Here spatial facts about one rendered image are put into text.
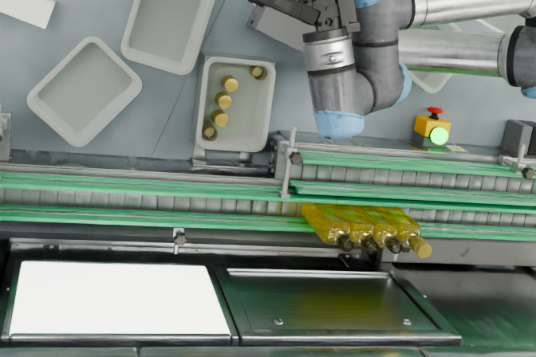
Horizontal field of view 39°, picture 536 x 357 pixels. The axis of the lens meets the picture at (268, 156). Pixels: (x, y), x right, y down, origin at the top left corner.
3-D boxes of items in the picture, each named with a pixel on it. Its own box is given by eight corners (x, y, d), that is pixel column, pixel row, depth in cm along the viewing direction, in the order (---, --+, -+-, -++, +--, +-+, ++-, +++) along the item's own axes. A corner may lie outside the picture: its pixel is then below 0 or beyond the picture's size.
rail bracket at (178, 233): (163, 240, 180) (169, 263, 167) (166, 213, 178) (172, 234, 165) (179, 241, 181) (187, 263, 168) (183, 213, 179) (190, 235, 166)
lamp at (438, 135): (427, 142, 195) (432, 145, 192) (431, 125, 194) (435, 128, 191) (443, 143, 196) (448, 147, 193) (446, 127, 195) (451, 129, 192)
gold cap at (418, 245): (425, 247, 169) (434, 254, 165) (411, 253, 169) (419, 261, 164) (421, 233, 168) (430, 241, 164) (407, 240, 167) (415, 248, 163)
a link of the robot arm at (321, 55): (304, 68, 119) (309, 72, 111) (299, 40, 118) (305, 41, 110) (350, 60, 119) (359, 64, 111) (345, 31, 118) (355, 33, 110)
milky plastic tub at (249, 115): (190, 139, 187) (195, 148, 179) (199, 50, 181) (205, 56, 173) (257, 143, 191) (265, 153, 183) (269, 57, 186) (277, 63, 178)
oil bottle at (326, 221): (300, 214, 186) (326, 249, 166) (303, 193, 184) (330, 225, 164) (321, 215, 187) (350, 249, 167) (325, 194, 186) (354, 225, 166)
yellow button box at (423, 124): (410, 139, 202) (422, 146, 195) (415, 112, 200) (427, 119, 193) (434, 141, 203) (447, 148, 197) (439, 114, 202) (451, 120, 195)
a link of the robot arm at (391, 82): (415, 39, 122) (373, 50, 115) (415, 106, 125) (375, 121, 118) (376, 36, 127) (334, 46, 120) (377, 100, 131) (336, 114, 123)
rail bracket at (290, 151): (270, 186, 181) (283, 204, 170) (280, 119, 177) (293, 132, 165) (282, 187, 182) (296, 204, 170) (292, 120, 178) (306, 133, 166)
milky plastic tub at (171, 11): (116, 51, 178) (117, 56, 170) (143, -42, 174) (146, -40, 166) (185, 72, 184) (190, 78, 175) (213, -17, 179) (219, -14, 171)
